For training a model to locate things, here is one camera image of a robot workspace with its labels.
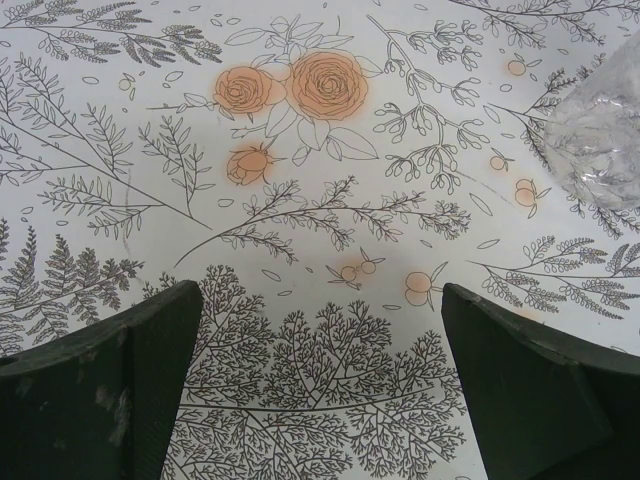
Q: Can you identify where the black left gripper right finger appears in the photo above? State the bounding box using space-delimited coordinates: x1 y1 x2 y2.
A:
442 282 640 480

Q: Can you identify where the floral patterned table cover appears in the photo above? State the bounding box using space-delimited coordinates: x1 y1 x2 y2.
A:
0 0 640 480

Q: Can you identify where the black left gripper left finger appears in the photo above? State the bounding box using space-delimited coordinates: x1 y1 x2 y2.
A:
0 279 204 480

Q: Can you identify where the clear unlabelled plastic bottle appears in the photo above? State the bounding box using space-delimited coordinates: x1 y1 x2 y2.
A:
543 35 640 209

